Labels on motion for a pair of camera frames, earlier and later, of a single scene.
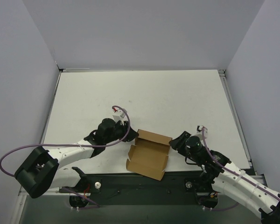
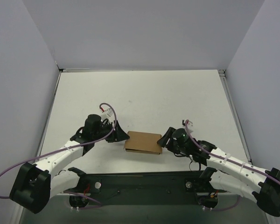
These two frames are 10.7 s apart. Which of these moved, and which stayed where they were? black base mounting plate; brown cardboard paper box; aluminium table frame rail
Moved: brown cardboard paper box
Stayed: aluminium table frame rail; black base mounting plate
